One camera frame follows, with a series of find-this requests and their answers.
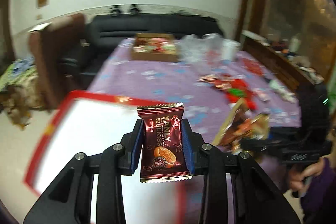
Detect gold brown snack packet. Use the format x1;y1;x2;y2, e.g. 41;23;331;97
211;98;269;155

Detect dark red Manly cookie packet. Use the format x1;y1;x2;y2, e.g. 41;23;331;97
137;102;193;183

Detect person's right hand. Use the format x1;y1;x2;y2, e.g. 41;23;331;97
287;157;325;197

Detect white glove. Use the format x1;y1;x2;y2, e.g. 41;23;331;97
269;80;297;103

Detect wooden side cabinet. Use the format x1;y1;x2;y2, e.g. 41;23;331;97
241;30;327;92

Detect large red flat packet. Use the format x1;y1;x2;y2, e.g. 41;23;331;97
225;79;257;111

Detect red white gift box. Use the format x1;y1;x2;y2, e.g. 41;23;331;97
23;90;183;223

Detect green candy packet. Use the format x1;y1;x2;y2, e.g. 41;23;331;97
227;88;247;98

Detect red mesh pouch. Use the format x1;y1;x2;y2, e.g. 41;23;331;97
243;58;264;77

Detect purple floral tablecloth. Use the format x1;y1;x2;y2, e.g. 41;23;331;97
87;39;301;142

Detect green blue cloth pile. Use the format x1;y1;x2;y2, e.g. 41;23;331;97
1;56;47;130

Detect white plastic jar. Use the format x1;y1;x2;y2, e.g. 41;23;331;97
222;39;240;61

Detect clear plastic bag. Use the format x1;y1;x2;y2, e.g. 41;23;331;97
179;33;224;76

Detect brown armchair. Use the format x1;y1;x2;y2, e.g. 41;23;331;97
28;13;85;109

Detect black leather sofa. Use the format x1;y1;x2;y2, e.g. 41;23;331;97
59;14;225;77

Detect brown cardboard snack tray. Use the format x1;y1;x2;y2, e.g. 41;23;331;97
130;33;179;63

